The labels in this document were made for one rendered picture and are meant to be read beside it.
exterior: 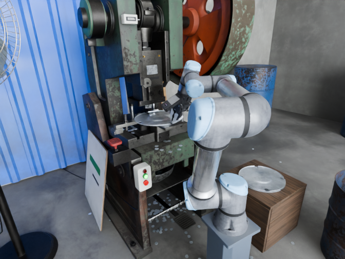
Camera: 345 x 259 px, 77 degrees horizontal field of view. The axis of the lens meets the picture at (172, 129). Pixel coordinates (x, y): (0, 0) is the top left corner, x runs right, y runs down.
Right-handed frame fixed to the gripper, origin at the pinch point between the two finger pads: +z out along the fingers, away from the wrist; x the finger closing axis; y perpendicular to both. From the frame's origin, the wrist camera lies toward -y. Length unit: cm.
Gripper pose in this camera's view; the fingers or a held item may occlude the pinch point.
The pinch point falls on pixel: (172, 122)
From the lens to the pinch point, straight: 121.6
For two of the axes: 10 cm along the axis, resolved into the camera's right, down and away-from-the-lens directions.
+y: 7.8, -2.5, 5.7
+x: -5.8, -6.4, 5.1
